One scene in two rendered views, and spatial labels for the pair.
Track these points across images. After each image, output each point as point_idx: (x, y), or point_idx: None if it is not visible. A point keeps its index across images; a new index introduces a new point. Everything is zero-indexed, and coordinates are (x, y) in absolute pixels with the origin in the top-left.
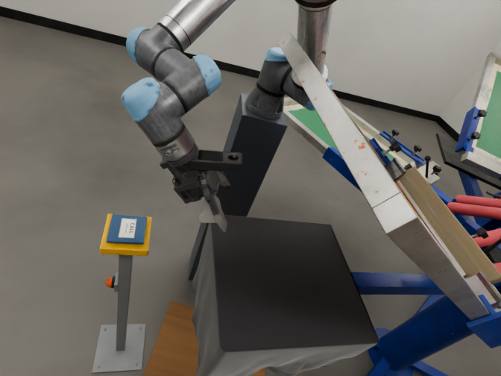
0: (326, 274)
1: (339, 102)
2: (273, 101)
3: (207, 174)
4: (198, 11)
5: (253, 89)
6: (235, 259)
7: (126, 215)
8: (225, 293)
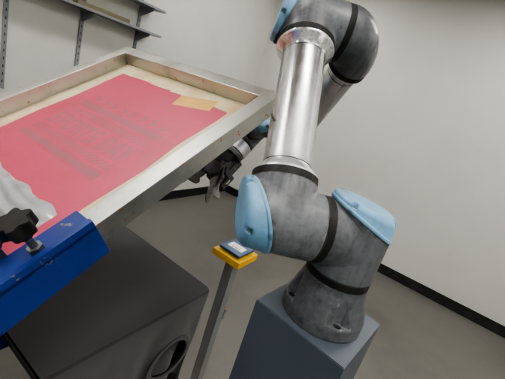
0: None
1: (181, 70)
2: (303, 266)
3: (213, 159)
4: None
5: None
6: (155, 265)
7: (247, 252)
8: (144, 245)
